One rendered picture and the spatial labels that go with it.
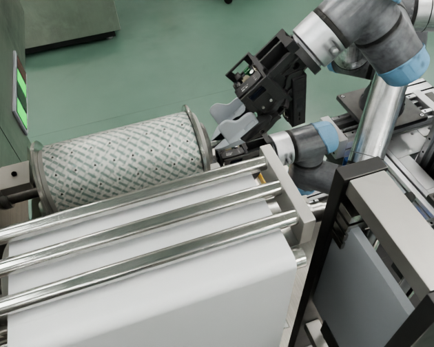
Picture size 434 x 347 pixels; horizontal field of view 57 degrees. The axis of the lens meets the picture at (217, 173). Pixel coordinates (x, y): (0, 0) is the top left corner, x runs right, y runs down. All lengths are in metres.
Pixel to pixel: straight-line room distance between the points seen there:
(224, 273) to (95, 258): 0.11
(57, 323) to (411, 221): 0.31
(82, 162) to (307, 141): 0.47
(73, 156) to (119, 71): 2.60
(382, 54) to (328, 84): 2.35
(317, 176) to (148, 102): 2.05
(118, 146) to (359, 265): 0.39
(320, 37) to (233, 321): 0.40
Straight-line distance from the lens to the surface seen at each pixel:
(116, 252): 0.37
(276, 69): 0.62
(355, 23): 0.62
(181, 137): 0.64
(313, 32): 0.62
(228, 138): 0.66
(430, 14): 0.80
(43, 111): 3.05
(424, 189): 1.44
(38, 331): 0.36
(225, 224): 0.37
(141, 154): 0.64
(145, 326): 0.36
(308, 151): 0.88
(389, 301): 0.44
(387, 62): 0.68
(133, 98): 2.93
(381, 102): 0.96
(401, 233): 0.39
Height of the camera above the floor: 1.75
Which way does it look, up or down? 49 degrees down
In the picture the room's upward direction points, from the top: 4 degrees counter-clockwise
